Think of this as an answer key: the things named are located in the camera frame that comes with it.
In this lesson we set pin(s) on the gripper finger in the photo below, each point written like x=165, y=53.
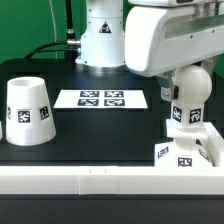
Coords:
x=167, y=86
x=208, y=65

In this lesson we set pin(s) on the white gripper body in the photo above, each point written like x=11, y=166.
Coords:
x=159, y=40

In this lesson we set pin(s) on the white lamp bulb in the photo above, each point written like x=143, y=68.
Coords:
x=194, y=88

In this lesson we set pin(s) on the white lamp base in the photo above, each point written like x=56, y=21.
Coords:
x=182, y=151

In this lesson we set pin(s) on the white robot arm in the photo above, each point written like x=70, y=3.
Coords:
x=103, y=43

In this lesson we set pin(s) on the white lamp shade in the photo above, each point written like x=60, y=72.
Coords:
x=29, y=120

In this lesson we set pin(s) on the white marker sheet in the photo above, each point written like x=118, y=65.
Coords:
x=101, y=99

